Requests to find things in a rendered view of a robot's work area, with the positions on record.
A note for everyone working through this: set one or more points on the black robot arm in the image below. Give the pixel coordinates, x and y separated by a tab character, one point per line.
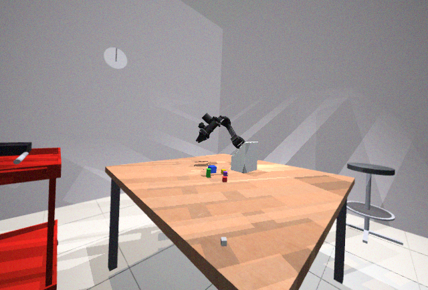
214	122

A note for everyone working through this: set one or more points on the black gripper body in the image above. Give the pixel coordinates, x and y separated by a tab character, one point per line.
207	131

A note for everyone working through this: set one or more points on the blue block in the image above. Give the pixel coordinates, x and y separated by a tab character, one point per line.
213	169

